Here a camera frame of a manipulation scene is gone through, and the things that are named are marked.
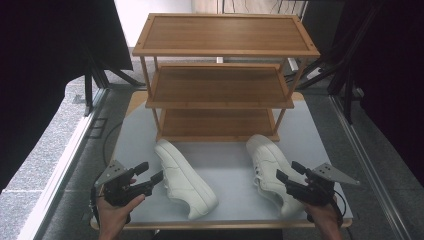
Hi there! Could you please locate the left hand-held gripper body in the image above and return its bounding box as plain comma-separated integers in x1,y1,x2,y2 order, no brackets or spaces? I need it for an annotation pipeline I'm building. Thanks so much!
94,159,136,207

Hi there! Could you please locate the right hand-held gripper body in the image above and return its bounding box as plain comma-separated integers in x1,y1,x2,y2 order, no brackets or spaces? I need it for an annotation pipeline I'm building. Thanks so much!
285,162,361,207

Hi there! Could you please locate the white sneaker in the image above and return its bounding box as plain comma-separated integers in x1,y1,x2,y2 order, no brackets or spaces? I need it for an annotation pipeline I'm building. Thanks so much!
154,138,219,221
245,133,306,218

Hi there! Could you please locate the three-tier wooden shoe rack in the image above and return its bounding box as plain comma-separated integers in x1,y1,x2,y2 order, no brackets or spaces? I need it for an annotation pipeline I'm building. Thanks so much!
132,13,321,143

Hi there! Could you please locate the person's right hand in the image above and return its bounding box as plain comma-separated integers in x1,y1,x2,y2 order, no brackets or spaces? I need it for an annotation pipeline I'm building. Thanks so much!
303,196,342,233

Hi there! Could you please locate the person's left hand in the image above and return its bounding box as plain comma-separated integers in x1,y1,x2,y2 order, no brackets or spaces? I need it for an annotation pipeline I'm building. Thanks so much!
95,194,146,233

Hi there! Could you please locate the black metal stand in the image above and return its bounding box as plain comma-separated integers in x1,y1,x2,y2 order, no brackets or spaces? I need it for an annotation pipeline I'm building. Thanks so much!
295,6,381,125
82,59,146,118

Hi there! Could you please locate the black curtain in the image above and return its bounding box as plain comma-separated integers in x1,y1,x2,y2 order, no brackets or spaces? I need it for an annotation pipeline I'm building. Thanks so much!
0,0,134,194
301,0,424,188

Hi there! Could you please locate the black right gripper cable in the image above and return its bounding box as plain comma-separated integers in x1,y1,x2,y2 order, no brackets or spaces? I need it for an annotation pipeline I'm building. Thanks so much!
333,189,348,229

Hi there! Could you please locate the aluminium floor rail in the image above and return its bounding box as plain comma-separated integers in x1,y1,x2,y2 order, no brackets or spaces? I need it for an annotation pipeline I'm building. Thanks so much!
329,94,413,240
16,88,109,240

